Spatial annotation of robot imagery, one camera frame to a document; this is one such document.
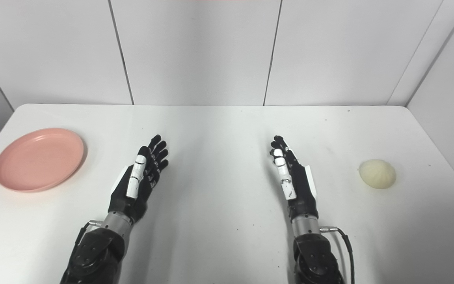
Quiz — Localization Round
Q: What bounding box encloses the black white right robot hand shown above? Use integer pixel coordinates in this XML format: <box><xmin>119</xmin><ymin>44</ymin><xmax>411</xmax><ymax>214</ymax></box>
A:
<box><xmin>270</xmin><ymin>135</ymin><xmax>320</xmax><ymax>221</ymax></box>

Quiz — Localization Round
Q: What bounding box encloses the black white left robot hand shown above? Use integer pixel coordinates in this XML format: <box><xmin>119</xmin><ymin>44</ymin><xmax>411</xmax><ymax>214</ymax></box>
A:
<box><xmin>108</xmin><ymin>135</ymin><xmax>169</xmax><ymax>224</ymax></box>

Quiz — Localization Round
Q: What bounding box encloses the white steamed bun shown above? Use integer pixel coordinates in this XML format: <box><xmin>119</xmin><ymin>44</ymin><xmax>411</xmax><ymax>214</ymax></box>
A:
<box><xmin>358</xmin><ymin>159</ymin><xmax>396</xmax><ymax>189</ymax></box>

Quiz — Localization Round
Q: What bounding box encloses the pink round plate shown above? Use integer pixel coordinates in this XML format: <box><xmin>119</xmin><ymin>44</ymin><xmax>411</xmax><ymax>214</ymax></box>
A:
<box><xmin>0</xmin><ymin>127</ymin><xmax>86</xmax><ymax>193</ymax></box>

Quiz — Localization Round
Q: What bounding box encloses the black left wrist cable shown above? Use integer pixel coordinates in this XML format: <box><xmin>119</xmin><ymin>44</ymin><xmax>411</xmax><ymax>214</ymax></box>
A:
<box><xmin>76</xmin><ymin>220</ymin><xmax>103</xmax><ymax>247</ymax></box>

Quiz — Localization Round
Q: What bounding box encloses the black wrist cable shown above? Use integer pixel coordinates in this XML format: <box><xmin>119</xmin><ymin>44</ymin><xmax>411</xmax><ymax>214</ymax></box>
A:
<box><xmin>76</xmin><ymin>220</ymin><xmax>103</xmax><ymax>247</ymax></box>
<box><xmin>319</xmin><ymin>226</ymin><xmax>356</xmax><ymax>284</ymax></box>

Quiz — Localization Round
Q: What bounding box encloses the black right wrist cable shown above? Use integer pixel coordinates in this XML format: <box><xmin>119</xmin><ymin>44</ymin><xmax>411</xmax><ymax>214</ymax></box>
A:
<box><xmin>319</xmin><ymin>226</ymin><xmax>356</xmax><ymax>284</ymax></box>

